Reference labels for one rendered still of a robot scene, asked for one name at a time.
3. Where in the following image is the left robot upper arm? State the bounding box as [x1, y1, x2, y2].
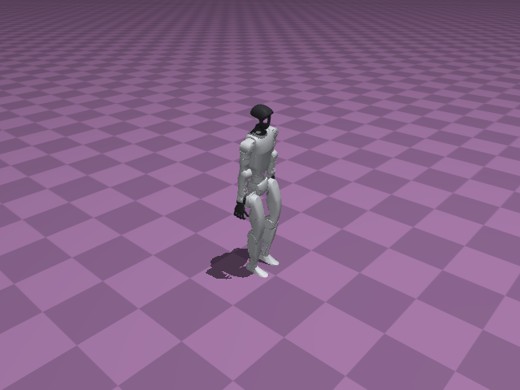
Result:
[269, 126, 278, 161]

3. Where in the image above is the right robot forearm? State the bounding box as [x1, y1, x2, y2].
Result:
[237, 171, 249, 203]

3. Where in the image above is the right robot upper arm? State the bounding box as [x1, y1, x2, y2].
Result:
[239, 138, 255, 180]

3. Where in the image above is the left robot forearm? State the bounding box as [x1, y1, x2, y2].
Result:
[266, 157, 277, 178]

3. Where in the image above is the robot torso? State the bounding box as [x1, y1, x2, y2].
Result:
[245, 128, 274, 196]

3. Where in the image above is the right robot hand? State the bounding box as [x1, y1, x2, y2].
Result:
[234, 197, 249, 219]

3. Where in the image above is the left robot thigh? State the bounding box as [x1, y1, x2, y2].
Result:
[265, 178, 281, 229]

